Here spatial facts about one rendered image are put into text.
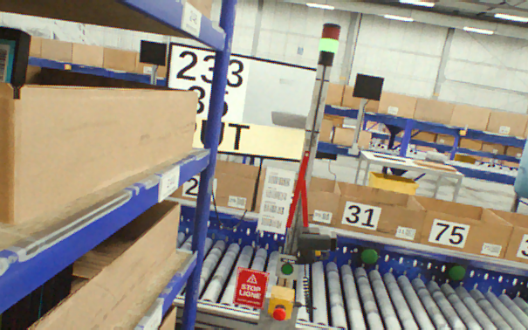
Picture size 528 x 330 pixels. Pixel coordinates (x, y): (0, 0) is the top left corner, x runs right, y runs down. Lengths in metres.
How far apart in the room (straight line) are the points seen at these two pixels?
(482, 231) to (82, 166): 1.76
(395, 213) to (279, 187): 0.82
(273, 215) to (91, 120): 0.82
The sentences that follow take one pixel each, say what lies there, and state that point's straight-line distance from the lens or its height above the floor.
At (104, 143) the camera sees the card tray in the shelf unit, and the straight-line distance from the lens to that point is 0.39.
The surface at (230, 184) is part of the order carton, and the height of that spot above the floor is 1.00.
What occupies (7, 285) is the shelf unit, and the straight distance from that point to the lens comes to 0.27.
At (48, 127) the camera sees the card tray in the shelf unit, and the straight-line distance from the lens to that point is 0.32.
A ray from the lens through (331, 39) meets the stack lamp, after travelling 1.07.
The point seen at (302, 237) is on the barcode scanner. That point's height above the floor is 1.07.
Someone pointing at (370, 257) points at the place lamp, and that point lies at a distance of 1.76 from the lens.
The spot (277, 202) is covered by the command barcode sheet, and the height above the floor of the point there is 1.14.
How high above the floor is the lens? 1.46
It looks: 12 degrees down
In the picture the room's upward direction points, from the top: 9 degrees clockwise
